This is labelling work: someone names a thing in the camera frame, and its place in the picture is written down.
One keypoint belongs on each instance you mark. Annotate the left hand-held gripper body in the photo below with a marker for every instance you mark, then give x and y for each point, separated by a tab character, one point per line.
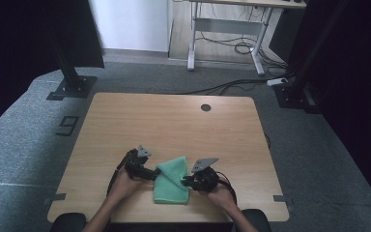
135	162

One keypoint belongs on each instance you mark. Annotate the white power strip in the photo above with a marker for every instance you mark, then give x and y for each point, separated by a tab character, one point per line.
277	81

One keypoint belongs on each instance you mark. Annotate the person's right hand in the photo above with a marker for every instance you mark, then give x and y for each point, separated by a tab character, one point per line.
220	196

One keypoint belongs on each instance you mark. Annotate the black metal stand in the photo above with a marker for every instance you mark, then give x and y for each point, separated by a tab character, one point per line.
294	95
74	85

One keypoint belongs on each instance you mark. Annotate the white desk frame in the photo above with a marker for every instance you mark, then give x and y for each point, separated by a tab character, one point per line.
228	26

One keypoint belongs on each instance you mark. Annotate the grey tape strip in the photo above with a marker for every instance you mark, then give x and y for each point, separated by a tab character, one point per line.
281	198
54	197

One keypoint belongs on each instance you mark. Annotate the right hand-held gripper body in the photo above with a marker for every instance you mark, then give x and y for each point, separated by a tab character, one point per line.
206	177

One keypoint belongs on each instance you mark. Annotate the black curtain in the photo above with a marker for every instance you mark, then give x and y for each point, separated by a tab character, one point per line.
357	96
19	58

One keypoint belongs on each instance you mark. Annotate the person's left hand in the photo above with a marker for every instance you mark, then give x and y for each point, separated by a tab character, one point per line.
124	187

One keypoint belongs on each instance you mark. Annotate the black cabinet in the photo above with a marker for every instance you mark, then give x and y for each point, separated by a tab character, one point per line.
281	32

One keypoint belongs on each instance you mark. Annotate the black tape digit mark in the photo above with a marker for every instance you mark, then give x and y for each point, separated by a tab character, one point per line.
68	125

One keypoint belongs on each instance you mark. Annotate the person's left leg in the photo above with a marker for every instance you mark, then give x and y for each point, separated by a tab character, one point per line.
67	223

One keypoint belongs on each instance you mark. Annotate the green cloth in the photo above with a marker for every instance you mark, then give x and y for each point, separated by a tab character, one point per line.
170	187

